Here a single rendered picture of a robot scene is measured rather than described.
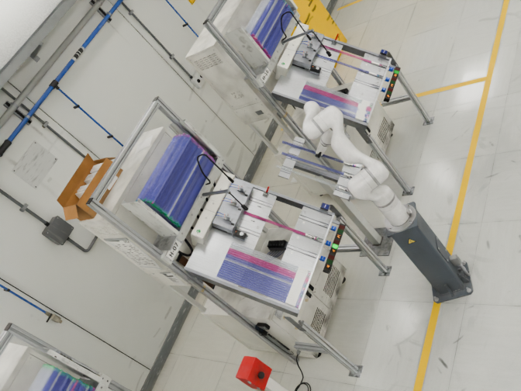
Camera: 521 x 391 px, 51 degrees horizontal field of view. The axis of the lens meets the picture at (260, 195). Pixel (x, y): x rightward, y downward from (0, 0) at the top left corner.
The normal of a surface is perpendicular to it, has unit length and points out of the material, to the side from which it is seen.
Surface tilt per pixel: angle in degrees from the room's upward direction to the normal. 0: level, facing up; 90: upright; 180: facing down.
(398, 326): 0
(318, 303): 90
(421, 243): 90
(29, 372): 90
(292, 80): 44
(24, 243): 90
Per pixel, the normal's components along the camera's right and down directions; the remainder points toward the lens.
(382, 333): -0.60, -0.60
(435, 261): -0.10, 0.71
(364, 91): 0.07, -0.50
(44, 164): 0.72, -0.10
